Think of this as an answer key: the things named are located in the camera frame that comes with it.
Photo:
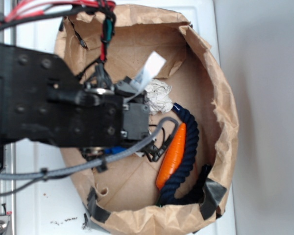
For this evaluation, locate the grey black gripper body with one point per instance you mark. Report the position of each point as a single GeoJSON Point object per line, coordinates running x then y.
{"type": "Point", "coordinates": [135, 111]}

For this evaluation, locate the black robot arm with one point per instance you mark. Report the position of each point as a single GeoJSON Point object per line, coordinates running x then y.
{"type": "Point", "coordinates": [41, 100]}

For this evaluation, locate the crumpled white paper ball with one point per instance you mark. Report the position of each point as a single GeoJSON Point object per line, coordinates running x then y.
{"type": "Point", "coordinates": [158, 98]}

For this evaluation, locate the white label tag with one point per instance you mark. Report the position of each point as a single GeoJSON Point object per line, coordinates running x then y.
{"type": "Point", "coordinates": [150, 69]}

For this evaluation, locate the orange plastic carrot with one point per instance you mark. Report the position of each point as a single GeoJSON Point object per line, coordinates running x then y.
{"type": "Point", "coordinates": [173, 157]}

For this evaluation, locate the brown paper bag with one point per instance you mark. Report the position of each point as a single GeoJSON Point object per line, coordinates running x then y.
{"type": "Point", "coordinates": [122, 199]}

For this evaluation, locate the navy blue rope toy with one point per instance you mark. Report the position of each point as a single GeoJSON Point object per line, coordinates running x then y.
{"type": "Point", "coordinates": [167, 193]}

